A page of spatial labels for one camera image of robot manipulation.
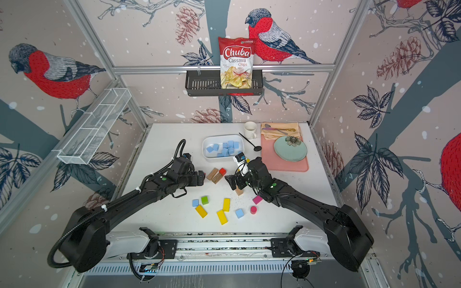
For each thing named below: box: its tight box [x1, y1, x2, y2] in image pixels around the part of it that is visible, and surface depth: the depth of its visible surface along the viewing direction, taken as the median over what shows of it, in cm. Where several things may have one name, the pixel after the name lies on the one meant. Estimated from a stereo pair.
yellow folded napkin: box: [261, 122, 302, 141], surface depth 116 cm
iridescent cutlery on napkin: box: [261, 123, 296, 135], surface depth 120 cm
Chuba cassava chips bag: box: [217, 36, 256, 90], surface depth 87 cm
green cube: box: [201, 195, 209, 206], surface depth 89 cm
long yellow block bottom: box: [216, 210, 229, 225], surface depth 84 cm
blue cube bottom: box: [235, 208, 245, 219], surface depth 84 cm
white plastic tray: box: [202, 134, 245, 159], surface depth 109 cm
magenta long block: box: [252, 195, 264, 205], surface depth 89 cm
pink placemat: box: [260, 133, 310, 173], surface depth 109 cm
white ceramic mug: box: [243, 121, 258, 140], surface depth 112 cm
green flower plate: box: [273, 135, 308, 162], surface depth 110 cm
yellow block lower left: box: [195, 204, 208, 219], surface depth 85 cm
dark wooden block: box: [211, 172, 223, 185], surface depth 97 cm
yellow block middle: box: [222, 198, 232, 212], surface depth 88 cm
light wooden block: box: [206, 167, 219, 181], surface depth 100 cm
